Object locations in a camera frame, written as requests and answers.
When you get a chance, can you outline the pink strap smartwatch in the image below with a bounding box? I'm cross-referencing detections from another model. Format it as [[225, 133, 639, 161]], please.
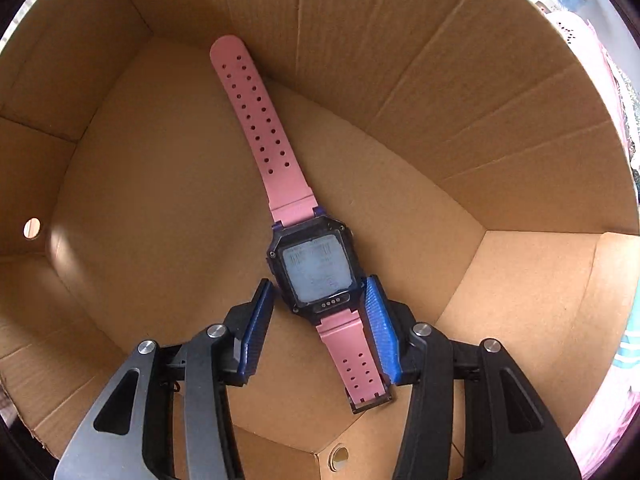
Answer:
[[209, 35, 392, 413]]

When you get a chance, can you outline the brown cardboard box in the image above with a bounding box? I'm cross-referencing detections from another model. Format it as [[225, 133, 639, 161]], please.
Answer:
[[1, 0, 639, 456]]

